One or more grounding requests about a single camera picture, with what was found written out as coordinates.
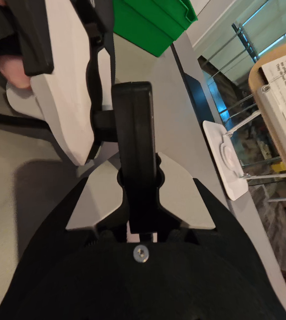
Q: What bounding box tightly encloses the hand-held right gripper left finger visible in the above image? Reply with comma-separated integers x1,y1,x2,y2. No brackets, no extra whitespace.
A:
66,154,130,233

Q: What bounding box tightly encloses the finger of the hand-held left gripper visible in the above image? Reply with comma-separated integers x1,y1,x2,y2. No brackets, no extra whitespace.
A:
97,47,116,111
30,0,103,166

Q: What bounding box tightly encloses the white document stand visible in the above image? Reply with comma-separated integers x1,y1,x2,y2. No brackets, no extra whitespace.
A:
202,85,286,201

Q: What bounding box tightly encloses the green plastic bin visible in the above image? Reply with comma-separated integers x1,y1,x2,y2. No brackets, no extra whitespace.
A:
113,0,198,57

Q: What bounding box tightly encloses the black power strip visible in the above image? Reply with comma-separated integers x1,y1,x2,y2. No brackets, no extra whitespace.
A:
111,81,158,234

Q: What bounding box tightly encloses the dark table cable flap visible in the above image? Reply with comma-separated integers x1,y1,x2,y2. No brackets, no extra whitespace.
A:
184,72,224,124

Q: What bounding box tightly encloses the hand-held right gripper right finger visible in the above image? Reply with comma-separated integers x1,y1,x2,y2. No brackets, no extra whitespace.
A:
155,151,216,231

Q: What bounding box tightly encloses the glass railing panel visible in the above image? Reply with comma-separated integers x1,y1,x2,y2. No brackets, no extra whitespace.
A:
193,0,286,180

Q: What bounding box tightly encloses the person's left hand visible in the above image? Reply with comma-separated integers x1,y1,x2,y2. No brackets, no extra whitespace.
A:
0,54,33,90

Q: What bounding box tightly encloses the black power plug with cord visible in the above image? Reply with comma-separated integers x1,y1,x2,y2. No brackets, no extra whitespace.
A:
0,109,118,143

